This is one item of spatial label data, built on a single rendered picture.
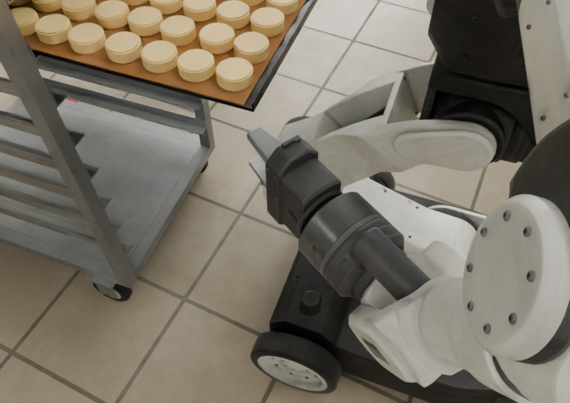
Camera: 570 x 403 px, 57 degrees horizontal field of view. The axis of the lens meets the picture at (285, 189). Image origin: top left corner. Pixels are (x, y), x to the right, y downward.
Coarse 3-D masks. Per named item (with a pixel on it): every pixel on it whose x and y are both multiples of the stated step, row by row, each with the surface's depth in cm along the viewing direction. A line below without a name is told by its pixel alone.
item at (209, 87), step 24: (96, 0) 82; (216, 0) 82; (264, 0) 83; (72, 24) 79; (288, 24) 79; (48, 48) 75; (192, 48) 75; (120, 72) 72; (144, 72) 72; (168, 72) 72; (216, 96) 69; (240, 96) 69
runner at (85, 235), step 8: (0, 208) 122; (8, 208) 125; (16, 208) 125; (16, 216) 122; (24, 216) 121; (32, 216) 123; (40, 216) 123; (40, 224) 121; (48, 224) 119; (56, 224) 122; (64, 224) 122; (64, 232) 120; (72, 232) 118; (80, 232) 117; (88, 232) 120; (88, 240) 118; (128, 248) 118
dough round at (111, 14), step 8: (112, 0) 79; (96, 8) 78; (104, 8) 78; (112, 8) 78; (120, 8) 78; (128, 8) 78; (96, 16) 77; (104, 16) 76; (112, 16) 76; (120, 16) 77; (104, 24) 77; (112, 24) 77; (120, 24) 78
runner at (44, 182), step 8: (0, 168) 105; (8, 168) 109; (16, 168) 109; (8, 176) 107; (16, 176) 106; (24, 176) 104; (32, 176) 107; (40, 176) 107; (32, 184) 106; (40, 184) 105; (48, 184) 103; (56, 184) 103; (64, 184) 106; (56, 192) 105; (64, 192) 103; (104, 200) 104; (104, 208) 103
